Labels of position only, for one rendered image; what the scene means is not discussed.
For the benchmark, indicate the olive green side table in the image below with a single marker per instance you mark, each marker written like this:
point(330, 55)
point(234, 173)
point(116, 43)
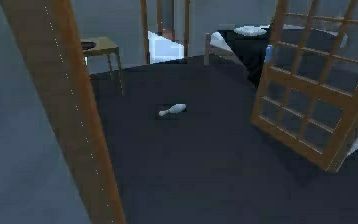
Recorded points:
point(102, 46)

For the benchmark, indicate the bed with dark blanket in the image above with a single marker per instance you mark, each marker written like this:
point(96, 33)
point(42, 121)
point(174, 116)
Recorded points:
point(247, 50)

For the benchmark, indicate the blue spray bottle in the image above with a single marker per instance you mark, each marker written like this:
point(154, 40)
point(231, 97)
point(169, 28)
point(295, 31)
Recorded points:
point(268, 54)

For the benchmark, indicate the brown glass-paned wooden door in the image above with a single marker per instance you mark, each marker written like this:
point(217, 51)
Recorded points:
point(315, 93)

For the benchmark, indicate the black dish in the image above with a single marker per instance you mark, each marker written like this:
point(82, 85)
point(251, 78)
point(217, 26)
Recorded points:
point(87, 44)

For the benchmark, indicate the white bowling pin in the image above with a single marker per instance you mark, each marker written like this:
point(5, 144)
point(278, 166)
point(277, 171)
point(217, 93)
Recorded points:
point(174, 109)

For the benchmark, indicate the brown wooden door frame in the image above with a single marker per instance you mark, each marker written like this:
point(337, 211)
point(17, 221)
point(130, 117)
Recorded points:
point(67, 110)

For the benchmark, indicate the white pillow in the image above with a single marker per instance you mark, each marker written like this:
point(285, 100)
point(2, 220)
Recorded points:
point(251, 30)

